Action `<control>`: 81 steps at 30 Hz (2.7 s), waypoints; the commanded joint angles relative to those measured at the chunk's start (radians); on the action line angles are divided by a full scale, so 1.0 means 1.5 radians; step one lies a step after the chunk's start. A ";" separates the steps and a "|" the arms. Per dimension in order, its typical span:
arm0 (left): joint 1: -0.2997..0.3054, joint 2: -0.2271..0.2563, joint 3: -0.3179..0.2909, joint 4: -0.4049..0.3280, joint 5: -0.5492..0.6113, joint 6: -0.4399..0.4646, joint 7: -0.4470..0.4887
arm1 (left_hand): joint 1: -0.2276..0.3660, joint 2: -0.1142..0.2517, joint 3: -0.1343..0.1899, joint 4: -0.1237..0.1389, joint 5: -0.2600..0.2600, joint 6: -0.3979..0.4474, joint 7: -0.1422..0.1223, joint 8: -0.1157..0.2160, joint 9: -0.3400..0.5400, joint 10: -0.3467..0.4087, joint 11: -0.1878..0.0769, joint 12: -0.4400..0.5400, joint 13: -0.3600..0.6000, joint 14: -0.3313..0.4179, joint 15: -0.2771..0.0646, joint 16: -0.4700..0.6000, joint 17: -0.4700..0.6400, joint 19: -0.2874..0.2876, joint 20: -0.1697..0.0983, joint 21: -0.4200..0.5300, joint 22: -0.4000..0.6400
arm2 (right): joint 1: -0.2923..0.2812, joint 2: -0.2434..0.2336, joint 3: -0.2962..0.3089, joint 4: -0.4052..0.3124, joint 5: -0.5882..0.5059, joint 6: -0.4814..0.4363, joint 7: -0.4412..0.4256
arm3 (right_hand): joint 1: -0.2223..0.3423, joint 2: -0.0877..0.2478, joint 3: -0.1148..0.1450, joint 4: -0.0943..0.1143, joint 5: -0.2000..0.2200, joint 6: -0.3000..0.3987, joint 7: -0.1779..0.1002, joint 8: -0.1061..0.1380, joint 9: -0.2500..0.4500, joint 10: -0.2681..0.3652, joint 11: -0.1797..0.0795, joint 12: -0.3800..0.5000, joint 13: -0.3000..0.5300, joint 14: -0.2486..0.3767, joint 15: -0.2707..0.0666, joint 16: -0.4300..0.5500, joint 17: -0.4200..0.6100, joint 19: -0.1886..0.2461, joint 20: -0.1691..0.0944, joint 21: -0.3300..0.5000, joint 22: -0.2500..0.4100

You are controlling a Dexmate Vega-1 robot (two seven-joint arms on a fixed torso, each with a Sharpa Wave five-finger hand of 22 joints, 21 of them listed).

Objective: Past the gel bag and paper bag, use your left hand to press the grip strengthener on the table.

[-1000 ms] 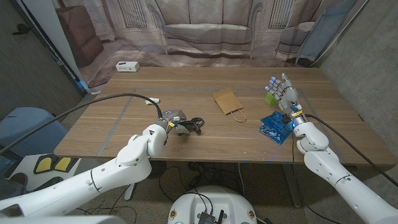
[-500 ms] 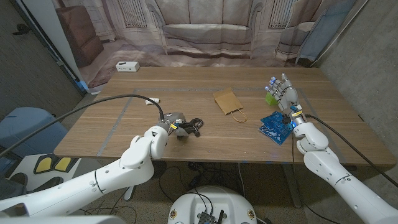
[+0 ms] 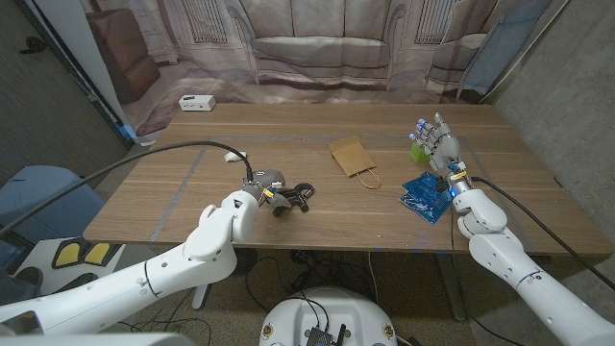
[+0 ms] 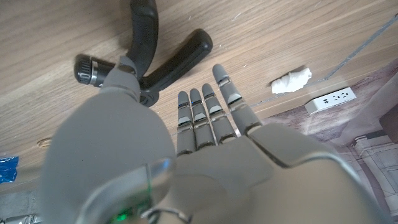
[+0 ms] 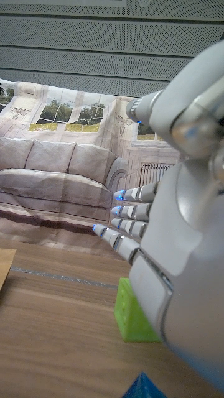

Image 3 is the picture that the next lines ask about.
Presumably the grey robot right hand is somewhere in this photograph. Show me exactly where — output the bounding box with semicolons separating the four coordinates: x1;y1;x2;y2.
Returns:
408;112;468;187

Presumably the small white box device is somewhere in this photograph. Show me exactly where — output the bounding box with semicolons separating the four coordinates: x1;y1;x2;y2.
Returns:
178;94;217;112

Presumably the black door handle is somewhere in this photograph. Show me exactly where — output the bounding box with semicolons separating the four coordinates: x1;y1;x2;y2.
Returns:
18;36;48;55

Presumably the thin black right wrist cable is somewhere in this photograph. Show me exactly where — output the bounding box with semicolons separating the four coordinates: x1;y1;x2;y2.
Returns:
448;209;534;346

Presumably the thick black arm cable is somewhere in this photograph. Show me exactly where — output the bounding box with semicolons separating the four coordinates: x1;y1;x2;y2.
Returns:
470;176;615;292
0;140;255;236

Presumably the white table leg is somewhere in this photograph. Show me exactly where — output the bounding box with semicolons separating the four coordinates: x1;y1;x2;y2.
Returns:
190;283;212;311

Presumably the grey table leg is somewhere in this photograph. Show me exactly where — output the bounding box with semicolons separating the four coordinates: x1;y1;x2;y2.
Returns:
434;253;468;322

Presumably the green plastic cube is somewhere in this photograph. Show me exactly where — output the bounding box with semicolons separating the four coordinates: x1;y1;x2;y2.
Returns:
409;142;431;163

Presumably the brown paper bag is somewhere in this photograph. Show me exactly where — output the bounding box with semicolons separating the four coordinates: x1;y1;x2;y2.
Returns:
329;135;383;190

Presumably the black grip strengthener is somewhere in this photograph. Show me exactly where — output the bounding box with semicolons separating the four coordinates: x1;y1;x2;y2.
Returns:
272;183;316;218

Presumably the white board with yellow pads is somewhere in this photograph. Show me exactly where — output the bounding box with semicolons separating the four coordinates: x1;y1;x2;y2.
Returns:
13;235;126;294

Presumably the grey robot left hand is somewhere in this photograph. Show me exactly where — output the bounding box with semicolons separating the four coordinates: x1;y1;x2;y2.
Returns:
242;168;292;212

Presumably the blue-grey plastic bin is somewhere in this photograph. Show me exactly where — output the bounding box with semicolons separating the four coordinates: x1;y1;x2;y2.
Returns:
0;165;106;244

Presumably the printed sofa room backdrop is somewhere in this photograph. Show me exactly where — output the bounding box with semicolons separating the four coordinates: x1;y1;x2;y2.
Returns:
79;0;571;145

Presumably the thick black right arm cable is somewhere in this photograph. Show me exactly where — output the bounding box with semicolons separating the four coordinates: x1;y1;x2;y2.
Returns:
470;176;615;292

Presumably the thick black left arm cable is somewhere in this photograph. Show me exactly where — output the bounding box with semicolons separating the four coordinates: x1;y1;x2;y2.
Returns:
0;140;255;236

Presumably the white robot torso dome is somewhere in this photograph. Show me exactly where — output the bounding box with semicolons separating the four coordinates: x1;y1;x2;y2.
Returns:
258;286;399;346

